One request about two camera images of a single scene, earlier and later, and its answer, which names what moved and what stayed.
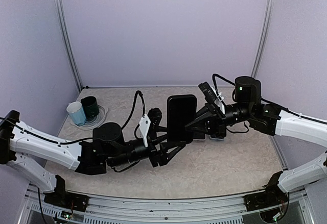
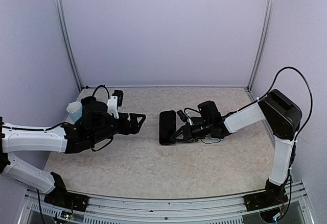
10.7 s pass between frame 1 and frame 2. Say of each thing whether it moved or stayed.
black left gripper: moved
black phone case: moved
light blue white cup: stayed
